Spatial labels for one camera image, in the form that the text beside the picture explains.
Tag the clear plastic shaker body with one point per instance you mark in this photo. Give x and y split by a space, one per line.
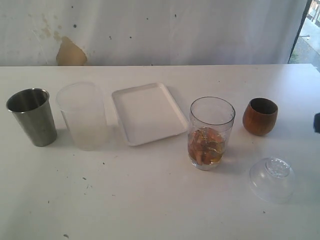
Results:
210 124

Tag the gold candies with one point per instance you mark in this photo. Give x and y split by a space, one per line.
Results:
205 146

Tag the brown wooden cup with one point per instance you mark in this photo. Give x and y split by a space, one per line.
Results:
260 116

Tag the clear dome shaker lid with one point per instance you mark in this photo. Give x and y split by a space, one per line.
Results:
272 179

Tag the stainless steel cup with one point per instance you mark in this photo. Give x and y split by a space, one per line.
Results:
31 108

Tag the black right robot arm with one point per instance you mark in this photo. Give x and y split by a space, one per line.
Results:
316 123

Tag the white rectangular tray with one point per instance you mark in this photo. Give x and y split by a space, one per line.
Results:
148 113

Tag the translucent plastic measuring cup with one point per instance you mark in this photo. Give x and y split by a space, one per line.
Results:
82 108

